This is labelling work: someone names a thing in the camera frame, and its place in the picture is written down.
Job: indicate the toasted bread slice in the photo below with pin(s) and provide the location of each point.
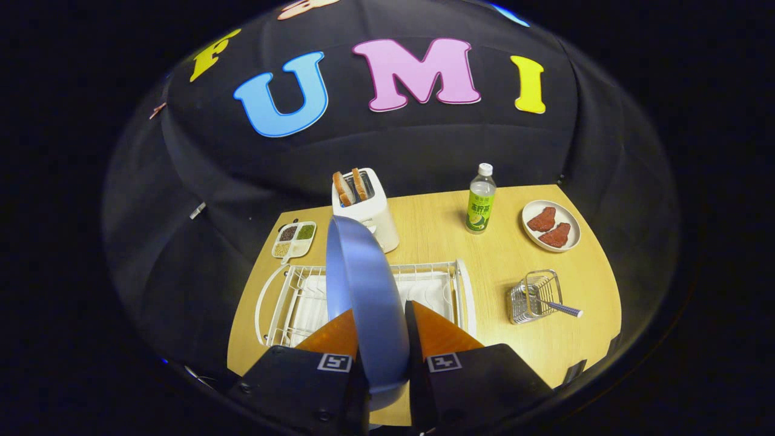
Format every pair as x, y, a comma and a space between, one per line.
343, 189
359, 184

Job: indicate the white round plate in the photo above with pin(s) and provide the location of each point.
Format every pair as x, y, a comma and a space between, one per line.
572, 221

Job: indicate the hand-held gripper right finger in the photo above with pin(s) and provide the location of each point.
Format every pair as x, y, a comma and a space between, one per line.
415, 339

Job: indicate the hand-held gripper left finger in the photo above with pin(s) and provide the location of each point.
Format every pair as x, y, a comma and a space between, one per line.
290, 387

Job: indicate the blue plate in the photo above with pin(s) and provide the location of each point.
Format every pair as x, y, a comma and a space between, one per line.
369, 303

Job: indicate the white clip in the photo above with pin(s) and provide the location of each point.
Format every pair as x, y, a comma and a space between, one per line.
197, 210

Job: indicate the metal spoon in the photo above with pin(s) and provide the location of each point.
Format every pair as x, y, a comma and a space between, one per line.
566, 310

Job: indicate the pink clip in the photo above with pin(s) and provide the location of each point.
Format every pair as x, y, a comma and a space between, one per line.
157, 110

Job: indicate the red meat piece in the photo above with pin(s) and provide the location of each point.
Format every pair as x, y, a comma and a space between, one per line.
556, 235
542, 219

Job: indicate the green label drink bottle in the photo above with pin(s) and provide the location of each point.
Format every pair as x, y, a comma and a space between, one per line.
480, 209

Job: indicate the white toaster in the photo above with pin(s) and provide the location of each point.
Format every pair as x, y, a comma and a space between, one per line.
378, 218

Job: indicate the black backdrop cloth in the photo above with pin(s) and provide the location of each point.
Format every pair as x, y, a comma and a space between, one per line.
424, 139

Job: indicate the divided tray of grains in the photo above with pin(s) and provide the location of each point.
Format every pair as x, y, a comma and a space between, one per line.
293, 240

